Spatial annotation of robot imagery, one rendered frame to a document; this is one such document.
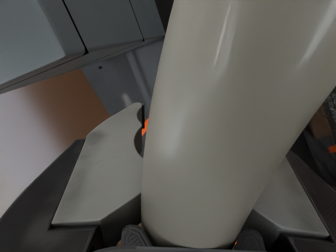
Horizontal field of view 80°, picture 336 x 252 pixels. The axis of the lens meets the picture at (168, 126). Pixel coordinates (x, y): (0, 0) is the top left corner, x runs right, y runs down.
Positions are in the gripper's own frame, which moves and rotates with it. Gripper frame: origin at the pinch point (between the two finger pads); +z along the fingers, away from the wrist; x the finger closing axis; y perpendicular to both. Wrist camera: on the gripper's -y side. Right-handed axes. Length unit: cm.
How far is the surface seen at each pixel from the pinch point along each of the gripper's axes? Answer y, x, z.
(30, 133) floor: 85, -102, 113
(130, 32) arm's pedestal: 3, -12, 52
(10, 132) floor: 87, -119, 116
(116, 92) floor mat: 45, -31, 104
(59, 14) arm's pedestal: -2.7, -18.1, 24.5
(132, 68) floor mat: 29, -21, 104
